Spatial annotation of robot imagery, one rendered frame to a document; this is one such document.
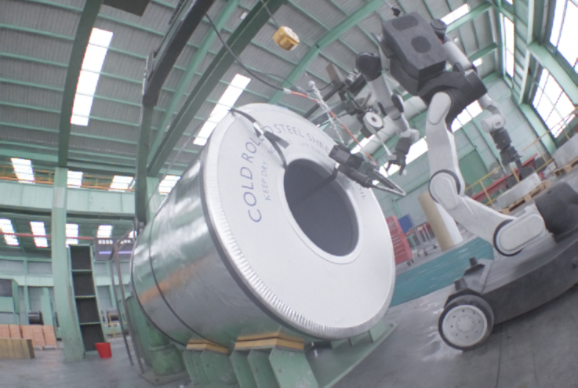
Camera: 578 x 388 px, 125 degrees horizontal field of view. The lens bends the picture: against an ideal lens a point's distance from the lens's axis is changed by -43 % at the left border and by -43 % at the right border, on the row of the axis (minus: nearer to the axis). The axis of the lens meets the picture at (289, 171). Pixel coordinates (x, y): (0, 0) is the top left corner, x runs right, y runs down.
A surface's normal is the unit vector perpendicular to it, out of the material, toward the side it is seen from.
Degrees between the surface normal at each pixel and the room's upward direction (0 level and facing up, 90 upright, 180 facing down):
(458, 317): 90
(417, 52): 107
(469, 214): 115
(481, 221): 90
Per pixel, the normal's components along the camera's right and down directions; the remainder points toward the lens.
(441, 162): -0.73, -0.06
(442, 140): -0.61, 0.36
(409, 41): -0.22, -0.06
